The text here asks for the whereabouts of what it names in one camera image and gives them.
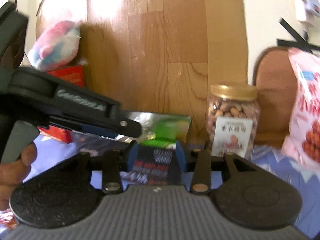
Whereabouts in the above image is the green snack packet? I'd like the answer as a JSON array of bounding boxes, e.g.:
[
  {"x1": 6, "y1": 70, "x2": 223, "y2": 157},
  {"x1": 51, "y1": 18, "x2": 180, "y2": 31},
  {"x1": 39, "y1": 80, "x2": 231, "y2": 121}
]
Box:
[{"x1": 136, "y1": 112, "x2": 192, "y2": 149}]

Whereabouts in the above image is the blue printed tablecloth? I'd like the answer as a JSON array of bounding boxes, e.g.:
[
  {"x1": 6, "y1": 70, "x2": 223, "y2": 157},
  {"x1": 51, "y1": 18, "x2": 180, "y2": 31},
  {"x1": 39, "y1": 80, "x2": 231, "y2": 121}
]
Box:
[{"x1": 27, "y1": 135, "x2": 319, "y2": 238}]

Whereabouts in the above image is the pastel plush toy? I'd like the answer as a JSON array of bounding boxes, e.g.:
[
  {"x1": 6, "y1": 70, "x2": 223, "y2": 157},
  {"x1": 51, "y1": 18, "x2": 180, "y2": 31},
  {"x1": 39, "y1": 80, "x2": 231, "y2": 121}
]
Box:
[{"x1": 27, "y1": 21, "x2": 80, "y2": 72}]

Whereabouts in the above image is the brown wooden chair back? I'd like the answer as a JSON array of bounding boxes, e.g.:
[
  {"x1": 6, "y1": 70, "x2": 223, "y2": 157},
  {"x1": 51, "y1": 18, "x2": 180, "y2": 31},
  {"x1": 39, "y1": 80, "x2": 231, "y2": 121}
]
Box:
[{"x1": 253, "y1": 47, "x2": 297, "y2": 148}]

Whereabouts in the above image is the black printed storage box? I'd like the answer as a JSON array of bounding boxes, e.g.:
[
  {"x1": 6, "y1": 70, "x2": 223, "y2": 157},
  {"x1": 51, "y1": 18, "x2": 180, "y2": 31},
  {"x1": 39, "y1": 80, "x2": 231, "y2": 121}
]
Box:
[{"x1": 72, "y1": 111, "x2": 193, "y2": 186}]

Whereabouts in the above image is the pink snack bag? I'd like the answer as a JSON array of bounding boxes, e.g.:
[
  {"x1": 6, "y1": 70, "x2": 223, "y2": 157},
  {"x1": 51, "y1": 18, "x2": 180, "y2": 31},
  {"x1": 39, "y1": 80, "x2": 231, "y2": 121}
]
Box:
[{"x1": 281, "y1": 48, "x2": 319, "y2": 170}]

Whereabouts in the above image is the person's left hand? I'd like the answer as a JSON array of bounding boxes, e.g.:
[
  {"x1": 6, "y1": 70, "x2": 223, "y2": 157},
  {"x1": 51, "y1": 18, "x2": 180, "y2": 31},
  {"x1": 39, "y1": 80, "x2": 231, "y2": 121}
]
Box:
[{"x1": 0, "y1": 142, "x2": 37, "y2": 211}]

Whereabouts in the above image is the white power adapter plug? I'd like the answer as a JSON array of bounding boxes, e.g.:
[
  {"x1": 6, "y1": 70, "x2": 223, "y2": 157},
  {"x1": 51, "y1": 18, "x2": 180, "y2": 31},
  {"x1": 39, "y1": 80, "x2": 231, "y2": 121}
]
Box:
[{"x1": 295, "y1": 0, "x2": 319, "y2": 28}]

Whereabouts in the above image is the peanut jar gold lid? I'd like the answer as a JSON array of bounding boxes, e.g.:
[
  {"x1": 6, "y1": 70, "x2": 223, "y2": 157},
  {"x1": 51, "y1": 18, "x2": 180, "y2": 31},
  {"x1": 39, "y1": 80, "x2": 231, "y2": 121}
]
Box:
[{"x1": 206, "y1": 83, "x2": 260, "y2": 158}]

